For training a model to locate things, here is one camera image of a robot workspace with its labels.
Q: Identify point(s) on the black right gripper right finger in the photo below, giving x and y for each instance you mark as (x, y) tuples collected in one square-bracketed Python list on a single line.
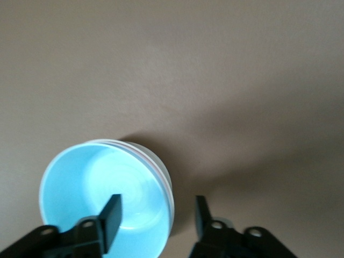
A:
[(215, 242)]

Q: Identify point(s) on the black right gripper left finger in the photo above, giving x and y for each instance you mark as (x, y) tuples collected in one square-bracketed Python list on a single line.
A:
[(107, 231)]

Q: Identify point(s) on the blue bowl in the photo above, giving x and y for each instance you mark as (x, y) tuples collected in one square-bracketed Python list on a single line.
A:
[(75, 182)]

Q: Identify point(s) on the brown table cover sheet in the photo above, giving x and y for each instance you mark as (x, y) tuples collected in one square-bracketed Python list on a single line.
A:
[(188, 67)]

